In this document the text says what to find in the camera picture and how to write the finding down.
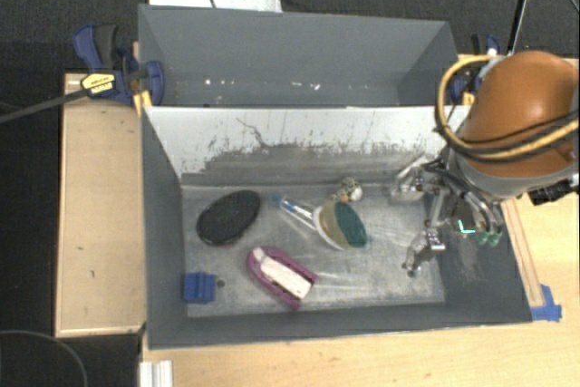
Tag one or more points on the pale wood board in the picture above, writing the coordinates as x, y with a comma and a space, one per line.
99, 204

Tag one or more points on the blue ribbed block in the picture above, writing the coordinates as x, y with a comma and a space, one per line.
199, 287

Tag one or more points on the grey metal bin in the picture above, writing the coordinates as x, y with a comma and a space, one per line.
290, 59

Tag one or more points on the black cylinder on white bracket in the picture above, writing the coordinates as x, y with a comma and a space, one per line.
550, 190

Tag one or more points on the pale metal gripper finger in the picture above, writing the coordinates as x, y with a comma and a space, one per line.
423, 247
408, 186

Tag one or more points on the small spotted toy animal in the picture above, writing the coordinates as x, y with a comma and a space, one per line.
348, 188

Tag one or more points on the black oval pad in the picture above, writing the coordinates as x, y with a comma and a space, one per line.
229, 216

